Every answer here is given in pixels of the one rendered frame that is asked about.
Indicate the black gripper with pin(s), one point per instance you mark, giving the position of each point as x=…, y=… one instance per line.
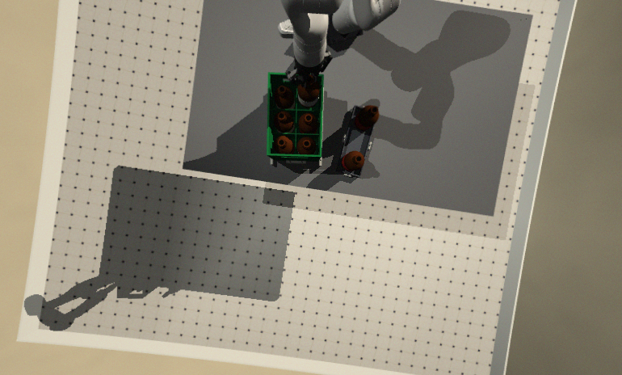
x=304, y=72

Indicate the brown bottle with red label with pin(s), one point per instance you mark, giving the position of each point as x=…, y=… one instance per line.
x=306, y=145
x=353, y=161

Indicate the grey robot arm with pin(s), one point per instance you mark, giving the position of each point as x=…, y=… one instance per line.
x=309, y=29

